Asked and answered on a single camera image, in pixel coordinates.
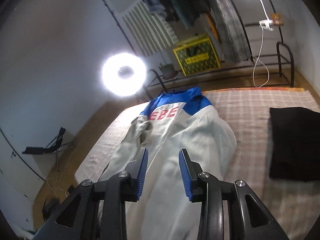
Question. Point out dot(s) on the striped hanging cloth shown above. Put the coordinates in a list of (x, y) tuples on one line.
[(152, 33)]

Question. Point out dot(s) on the black folded garment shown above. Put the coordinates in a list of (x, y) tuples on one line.
[(295, 136)]

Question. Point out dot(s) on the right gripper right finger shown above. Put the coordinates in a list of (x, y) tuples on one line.
[(190, 171)]

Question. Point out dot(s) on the white and blue jacket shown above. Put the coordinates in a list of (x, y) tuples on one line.
[(169, 123)]

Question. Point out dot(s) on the yellow green storage box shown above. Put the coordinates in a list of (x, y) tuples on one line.
[(196, 55)]

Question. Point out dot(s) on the grey plaid hanging coat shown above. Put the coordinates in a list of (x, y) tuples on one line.
[(234, 42)]

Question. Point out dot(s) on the white clip desk lamp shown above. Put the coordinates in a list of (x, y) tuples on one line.
[(264, 25)]

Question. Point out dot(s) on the dark green hanging jacket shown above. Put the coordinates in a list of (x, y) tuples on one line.
[(182, 2)]

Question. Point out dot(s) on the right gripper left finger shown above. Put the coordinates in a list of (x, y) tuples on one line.
[(136, 168)]

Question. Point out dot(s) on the dark plant pot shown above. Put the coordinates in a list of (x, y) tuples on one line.
[(168, 71)]

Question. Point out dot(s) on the ring light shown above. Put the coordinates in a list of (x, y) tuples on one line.
[(124, 74)]

